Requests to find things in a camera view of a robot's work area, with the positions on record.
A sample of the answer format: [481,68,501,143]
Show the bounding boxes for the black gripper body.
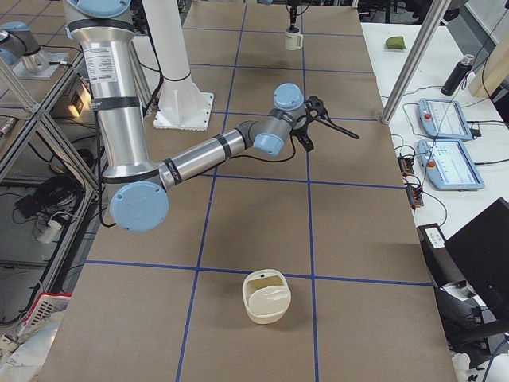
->
[305,95,327,119]

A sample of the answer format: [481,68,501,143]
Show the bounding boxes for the white ribbed HOME mug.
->
[285,27,304,51]

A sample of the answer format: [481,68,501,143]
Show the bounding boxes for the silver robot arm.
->
[64,1,333,232]
[1,21,50,75]

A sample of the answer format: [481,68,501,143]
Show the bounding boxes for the green bean bag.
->
[386,36,406,50]

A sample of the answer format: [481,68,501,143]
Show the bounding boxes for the black orange terminal block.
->
[397,155,424,210]

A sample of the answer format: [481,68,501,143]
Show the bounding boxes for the upper blue teach pendant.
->
[418,98,473,141]

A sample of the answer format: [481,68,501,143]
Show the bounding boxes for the blue teach pendant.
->
[418,98,473,141]
[418,138,485,191]

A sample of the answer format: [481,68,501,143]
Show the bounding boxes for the lower blue teach pendant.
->
[418,138,485,191]

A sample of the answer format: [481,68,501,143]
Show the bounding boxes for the black water bottle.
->
[441,53,475,96]

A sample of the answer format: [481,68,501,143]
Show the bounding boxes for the cream plastic basket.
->
[242,269,292,325]

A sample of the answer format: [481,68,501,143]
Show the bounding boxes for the black laptop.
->
[445,197,508,319]

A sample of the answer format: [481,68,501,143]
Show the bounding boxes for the brown paper table cover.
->
[39,2,456,381]

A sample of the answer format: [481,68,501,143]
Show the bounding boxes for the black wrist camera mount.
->
[290,115,314,153]

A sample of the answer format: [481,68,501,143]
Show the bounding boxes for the white camera mast base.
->
[142,1,214,131]

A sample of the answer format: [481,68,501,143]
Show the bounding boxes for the grey aluminium frame post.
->
[380,0,452,125]

